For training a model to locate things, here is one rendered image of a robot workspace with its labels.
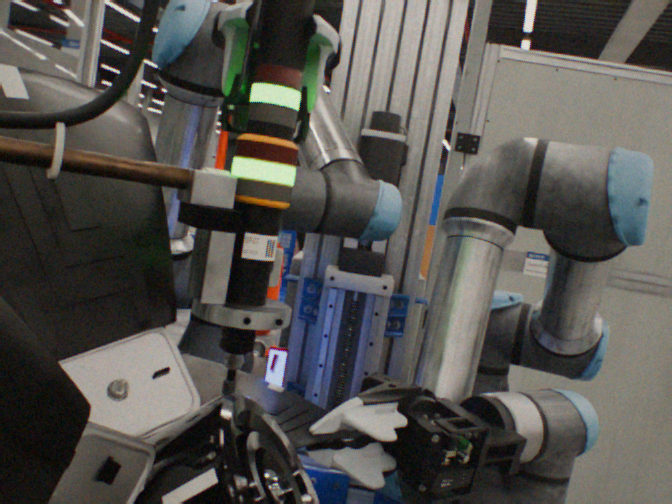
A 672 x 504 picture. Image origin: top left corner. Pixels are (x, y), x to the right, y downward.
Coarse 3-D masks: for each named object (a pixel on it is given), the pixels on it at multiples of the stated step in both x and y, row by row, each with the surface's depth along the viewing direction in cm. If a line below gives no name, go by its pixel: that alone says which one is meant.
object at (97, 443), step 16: (96, 432) 29; (112, 432) 30; (80, 448) 28; (96, 448) 29; (112, 448) 30; (128, 448) 31; (144, 448) 32; (80, 464) 28; (96, 464) 29; (128, 464) 31; (144, 464) 32; (64, 480) 28; (80, 480) 29; (96, 480) 30; (128, 480) 31; (144, 480) 32; (64, 496) 28; (80, 496) 29; (96, 496) 30; (112, 496) 31; (128, 496) 32
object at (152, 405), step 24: (144, 336) 42; (168, 336) 42; (72, 360) 39; (96, 360) 40; (120, 360) 40; (144, 360) 41; (168, 360) 42; (96, 384) 39; (144, 384) 40; (168, 384) 41; (192, 384) 41; (96, 408) 38; (120, 408) 39; (144, 408) 40; (168, 408) 40; (192, 408) 41; (144, 432) 39
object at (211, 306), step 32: (192, 192) 41; (224, 192) 42; (192, 224) 41; (224, 224) 42; (192, 256) 44; (224, 256) 43; (192, 288) 44; (224, 288) 43; (224, 320) 42; (256, 320) 42; (288, 320) 45
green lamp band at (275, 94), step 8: (256, 88) 43; (264, 88) 43; (272, 88) 43; (280, 88) 43; (288, 88) 43; (256, 96) 43; (264, 96) 43; (272, 96) 43; (280, 96) 43; (288, 96) 43; (296, 96) 44; (280, 104) 43; (288, 104) 43; (296, 104) 44
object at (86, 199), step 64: (0, 128) 43; (128, 128) 52; (0, 192) 41; (64, 192) 43; (128, 192) 47; (0, 256) 39; (64, 256) 41; (128, 256) 44; (64, 320) 39; (128, 320) 41
